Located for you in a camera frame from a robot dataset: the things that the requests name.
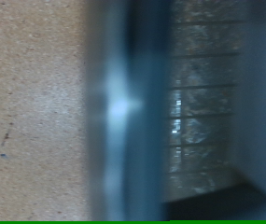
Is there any wire oven rack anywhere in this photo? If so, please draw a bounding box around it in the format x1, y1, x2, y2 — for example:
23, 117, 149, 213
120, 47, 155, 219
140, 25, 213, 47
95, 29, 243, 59
169, 18, 243, 194

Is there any glass oven door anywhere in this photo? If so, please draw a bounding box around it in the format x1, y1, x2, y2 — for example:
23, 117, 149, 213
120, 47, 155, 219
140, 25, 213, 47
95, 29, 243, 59
84, 0, 245, 222

